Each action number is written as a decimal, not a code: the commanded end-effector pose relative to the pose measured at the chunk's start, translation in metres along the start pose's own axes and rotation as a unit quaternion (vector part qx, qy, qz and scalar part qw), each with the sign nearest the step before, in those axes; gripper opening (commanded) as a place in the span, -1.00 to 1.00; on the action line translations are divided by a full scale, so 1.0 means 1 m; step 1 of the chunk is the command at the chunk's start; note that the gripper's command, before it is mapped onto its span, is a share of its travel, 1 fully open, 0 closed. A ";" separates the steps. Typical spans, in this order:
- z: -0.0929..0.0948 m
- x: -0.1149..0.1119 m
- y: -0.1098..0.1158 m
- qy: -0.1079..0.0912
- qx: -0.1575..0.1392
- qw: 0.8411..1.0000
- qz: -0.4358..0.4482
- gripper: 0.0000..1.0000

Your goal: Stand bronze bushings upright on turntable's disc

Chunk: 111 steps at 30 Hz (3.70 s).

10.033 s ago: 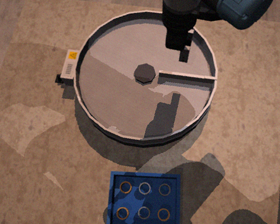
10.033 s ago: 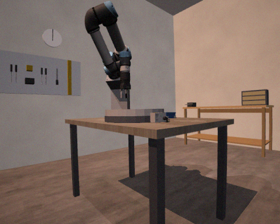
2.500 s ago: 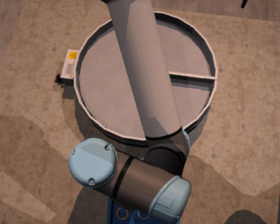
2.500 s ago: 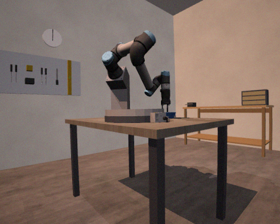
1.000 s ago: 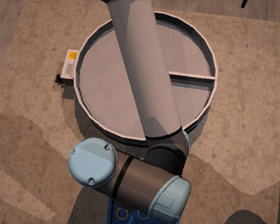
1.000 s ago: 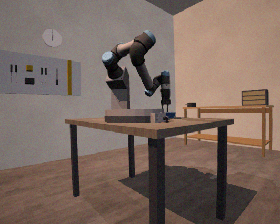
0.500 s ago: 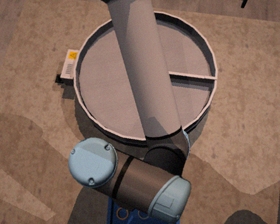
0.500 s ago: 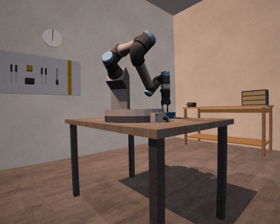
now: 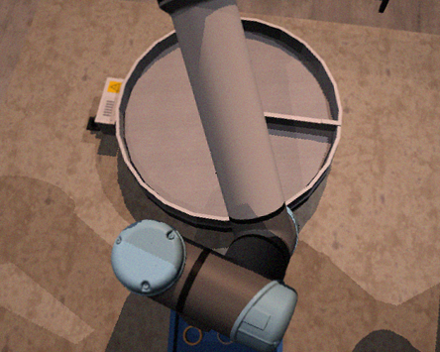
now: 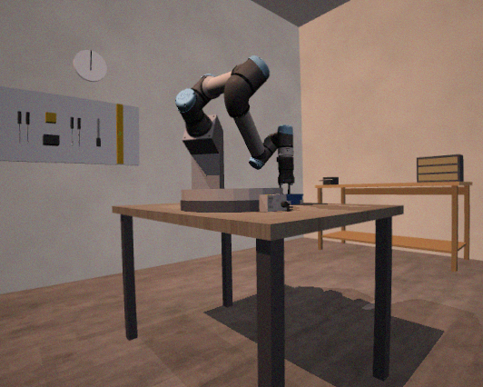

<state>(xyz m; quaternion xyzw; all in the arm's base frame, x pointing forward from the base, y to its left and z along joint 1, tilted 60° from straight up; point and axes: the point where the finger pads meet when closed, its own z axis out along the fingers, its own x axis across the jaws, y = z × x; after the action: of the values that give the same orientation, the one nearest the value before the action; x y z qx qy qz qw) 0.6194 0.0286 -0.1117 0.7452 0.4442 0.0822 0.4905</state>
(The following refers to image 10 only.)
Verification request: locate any blue crate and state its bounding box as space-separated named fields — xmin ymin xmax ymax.
xmin=284 ymin=193 xmax=303 ymax=204

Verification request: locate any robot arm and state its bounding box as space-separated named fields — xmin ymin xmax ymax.
xmin=175 ymin=55 xmax=293 ymax=170

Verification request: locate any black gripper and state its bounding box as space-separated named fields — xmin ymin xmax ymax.
xmin=277 ymin=147 xmax=294 ymax=194

